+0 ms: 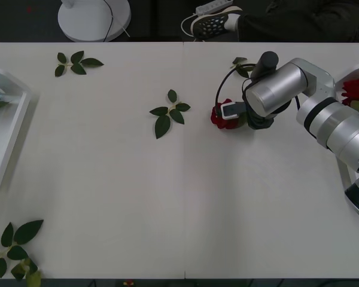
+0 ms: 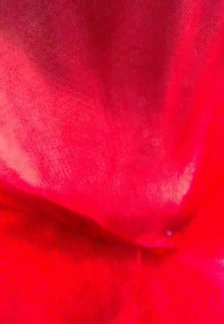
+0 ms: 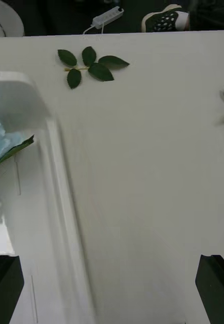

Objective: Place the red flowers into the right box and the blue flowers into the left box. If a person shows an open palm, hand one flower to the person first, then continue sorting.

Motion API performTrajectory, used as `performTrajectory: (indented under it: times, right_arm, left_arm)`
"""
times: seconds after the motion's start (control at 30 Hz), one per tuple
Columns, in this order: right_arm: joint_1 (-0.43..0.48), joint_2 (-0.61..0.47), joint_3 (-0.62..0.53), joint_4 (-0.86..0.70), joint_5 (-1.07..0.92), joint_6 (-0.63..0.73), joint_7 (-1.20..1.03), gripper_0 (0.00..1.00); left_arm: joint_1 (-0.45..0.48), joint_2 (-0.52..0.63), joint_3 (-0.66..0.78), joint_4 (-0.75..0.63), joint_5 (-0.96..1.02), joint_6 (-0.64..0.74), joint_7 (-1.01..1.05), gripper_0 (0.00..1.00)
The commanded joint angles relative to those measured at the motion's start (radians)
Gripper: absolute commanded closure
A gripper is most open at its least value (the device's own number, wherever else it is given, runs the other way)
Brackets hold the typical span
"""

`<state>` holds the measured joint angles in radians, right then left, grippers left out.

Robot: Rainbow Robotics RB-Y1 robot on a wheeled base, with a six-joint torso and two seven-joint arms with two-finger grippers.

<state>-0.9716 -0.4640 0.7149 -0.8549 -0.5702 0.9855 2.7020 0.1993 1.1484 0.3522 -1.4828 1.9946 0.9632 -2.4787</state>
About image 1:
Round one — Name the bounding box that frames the small dark green leaf twig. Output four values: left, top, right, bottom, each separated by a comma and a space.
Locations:
230, 56, 258, 79

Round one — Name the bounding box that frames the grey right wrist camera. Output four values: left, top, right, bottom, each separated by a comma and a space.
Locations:
220, 102, 239, 121

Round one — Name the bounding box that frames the white power strip with cable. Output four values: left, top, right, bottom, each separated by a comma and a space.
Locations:
181, 0, 234, 38

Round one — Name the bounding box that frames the thin black cable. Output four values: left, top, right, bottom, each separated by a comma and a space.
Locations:
103, 0, 115, 42

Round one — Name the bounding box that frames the person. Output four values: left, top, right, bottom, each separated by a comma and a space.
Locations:
190, 0, 359, 42

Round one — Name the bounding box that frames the white round stand base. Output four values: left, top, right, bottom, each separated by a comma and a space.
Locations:
57, 0, 132, 42

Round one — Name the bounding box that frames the red rose with green stem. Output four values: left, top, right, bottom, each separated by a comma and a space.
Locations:
340, 77, 359, 119
210, 97, 250, 131

